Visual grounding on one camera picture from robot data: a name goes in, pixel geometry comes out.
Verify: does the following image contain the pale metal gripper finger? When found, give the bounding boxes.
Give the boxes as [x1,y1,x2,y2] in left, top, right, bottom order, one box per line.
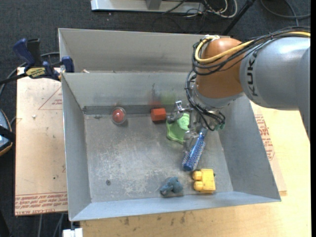
[167,100,185,124]
[183,129,196,145]

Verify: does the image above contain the green soft toy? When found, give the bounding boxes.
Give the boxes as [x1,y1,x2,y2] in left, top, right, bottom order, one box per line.
[165,112,191,143]

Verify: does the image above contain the blue hairbrush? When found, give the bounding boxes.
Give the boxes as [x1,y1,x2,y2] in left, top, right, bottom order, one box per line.
[181,128,207,172]

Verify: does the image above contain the red-brown block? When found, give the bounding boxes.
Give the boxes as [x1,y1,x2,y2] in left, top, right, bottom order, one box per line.
[150,108,167,122]

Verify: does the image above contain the yellow toy block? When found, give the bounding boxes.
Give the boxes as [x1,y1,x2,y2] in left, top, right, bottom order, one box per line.
[192,168,216,194]

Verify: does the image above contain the blue-grey toy elephant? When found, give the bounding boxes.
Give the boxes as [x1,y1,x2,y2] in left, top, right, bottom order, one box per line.
[159,176,184,197]

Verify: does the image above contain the red ball in clear dome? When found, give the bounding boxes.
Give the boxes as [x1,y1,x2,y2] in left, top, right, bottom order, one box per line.
[111,107,127,125]

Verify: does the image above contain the grey metal bin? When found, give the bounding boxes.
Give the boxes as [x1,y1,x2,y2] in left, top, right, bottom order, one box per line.
[58,28,282,222]

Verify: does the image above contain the brown cardboard board red print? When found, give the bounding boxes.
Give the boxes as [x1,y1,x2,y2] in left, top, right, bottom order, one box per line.
[14,67,288,217]

